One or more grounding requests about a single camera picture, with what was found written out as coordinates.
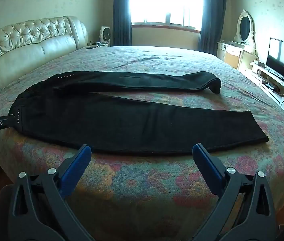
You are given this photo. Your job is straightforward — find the black pants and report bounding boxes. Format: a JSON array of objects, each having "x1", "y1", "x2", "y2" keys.
[{"x1": 9, "y1": 71, "x2": 268, "y2": 156}]

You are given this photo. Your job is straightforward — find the cream tufted leather headboard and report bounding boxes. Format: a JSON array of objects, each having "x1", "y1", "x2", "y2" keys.
[{"x1": 0, "y1": 16, "x2": 88, "y2": 91}]

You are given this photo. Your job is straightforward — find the white tv console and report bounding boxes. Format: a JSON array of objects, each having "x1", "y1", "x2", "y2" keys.
[{"x1": 238, "y1": 62, "x2": 284, "y2": 110}]

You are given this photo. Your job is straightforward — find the white desk fan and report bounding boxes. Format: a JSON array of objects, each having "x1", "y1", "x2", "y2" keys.
[{"x1": 99, "y1": 26, "x2": 111, "y2": 43}]

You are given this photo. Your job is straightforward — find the left dark blue curtain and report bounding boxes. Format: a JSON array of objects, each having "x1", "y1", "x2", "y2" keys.
[{"x1": 113, "y1": 0, "x2": 132, "y2": 46}]

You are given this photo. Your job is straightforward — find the dark blue curtain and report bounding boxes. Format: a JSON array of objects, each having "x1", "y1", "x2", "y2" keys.
[
  {"x1": 113, "y1": 0, "x2": 132, "y2": 46},
  {"x1": 198, "y1": 0, "x2": 227, "y2": 55}
]

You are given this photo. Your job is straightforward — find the white dressing table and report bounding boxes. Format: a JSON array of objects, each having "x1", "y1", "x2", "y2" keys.
[{"x1": 216, "y1": 41, "x2": 258, "y2": 71}]

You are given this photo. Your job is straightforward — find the white oval vanity mirror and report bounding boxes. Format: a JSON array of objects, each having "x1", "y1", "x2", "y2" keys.
[{"x1": 234, "y1": 10, "x2": 256, "y2": 48}]

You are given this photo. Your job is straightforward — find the right dark blue curtain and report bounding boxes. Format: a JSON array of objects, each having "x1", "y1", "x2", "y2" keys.
[{"x1": 198, "y1": 0, "x2": 227, "y2": 55}]

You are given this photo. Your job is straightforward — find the bright window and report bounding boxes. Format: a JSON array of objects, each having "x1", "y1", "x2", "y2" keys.
[{"x1": 129, "y1": 0, "x2": 204, "y2": 31}]

